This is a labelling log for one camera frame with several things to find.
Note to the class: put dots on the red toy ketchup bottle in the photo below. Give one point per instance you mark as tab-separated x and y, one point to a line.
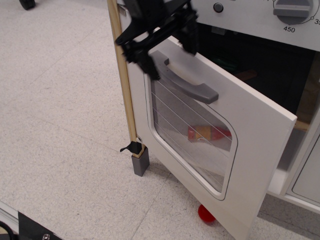
207	133

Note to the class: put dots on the green toy bell pepper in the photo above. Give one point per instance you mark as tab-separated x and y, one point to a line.
226	64

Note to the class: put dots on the grey leg foot cap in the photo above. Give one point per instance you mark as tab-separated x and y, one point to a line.
140	164

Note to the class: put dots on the black tape strip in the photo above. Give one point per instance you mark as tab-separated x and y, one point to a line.
134	147

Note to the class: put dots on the grey temperature knob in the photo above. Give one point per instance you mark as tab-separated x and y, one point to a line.
292	12

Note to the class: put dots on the white toy kitchen body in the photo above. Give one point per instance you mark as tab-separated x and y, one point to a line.
255	17

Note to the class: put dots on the black caster wheel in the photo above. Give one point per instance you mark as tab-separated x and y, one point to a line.
27	4

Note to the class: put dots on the red toy ball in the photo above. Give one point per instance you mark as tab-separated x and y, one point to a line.
205	215

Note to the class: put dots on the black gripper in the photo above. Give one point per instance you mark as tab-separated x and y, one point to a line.
153	21

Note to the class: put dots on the grey oven door handle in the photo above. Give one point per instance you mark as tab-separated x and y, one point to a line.
200	92

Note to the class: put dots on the wooden toy knife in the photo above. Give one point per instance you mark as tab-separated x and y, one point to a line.
246	75

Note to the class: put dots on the light wooden leg post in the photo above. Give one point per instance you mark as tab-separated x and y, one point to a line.
115	22

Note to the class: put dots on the grey round button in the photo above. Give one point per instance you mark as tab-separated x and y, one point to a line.
218	7

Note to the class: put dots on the white toy oven door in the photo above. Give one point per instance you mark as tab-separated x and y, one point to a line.
229	177

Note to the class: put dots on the white cabinet door right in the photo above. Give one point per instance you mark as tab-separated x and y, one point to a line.
307	184

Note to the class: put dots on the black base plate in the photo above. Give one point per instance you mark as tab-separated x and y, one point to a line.
29	229

